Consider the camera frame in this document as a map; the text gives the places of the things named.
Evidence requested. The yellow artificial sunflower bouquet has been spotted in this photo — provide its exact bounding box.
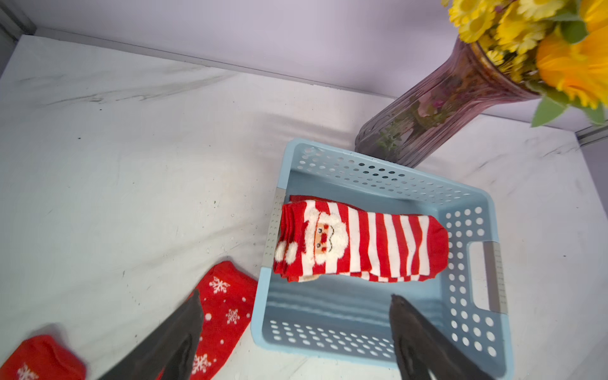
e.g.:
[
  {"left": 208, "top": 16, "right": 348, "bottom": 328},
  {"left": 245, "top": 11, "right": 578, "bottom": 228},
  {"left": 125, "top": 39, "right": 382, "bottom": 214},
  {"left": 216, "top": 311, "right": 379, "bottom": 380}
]
[{"left": 442, "top": 1, "right": 607, "bottom": 127}]

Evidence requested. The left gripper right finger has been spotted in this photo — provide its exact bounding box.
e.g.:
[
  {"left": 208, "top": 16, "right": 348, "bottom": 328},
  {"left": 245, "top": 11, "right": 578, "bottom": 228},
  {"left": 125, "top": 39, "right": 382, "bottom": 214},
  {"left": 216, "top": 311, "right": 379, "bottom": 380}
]
[{"left": 389, "top": 294, "right": 492, "bottom": 379}]

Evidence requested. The red lettered sock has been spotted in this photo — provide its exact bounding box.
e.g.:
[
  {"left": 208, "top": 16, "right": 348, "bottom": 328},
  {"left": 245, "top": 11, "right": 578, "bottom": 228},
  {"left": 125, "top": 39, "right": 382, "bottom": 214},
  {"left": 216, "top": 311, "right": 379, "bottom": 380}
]
[{"left": 1, "top": 335, "right": 87, "bottom": 380}]

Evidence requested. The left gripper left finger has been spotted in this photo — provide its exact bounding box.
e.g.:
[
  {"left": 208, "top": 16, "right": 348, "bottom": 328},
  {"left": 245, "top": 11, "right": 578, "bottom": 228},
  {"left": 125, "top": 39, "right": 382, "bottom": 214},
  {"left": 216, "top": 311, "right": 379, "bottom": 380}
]
[{"left": 101, "top": 290, "right": 204, "bottom": 379}]

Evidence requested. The light blue plastic basket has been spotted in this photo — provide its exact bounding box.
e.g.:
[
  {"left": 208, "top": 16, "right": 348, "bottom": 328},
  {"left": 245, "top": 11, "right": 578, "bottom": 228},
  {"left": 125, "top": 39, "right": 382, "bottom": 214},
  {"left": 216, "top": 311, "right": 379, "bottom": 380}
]
[{"left": 252, "top": 139, "right": 515, "bottom": 379}]

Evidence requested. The red bear face sock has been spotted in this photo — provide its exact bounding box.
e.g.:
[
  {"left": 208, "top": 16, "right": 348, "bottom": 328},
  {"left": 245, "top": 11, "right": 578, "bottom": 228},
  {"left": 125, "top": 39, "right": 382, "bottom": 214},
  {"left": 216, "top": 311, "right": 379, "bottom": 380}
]
[{"left": 190, "top": 261, "right": 257, "bottom": 379}]

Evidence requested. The dark ribbed glass vase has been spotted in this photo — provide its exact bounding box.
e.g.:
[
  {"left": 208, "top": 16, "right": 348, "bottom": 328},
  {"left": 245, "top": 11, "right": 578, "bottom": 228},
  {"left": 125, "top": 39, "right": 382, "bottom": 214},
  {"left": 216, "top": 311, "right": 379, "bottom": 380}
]
[{"left": 355, "top": 41, "right": 539, "bottom": 168}]

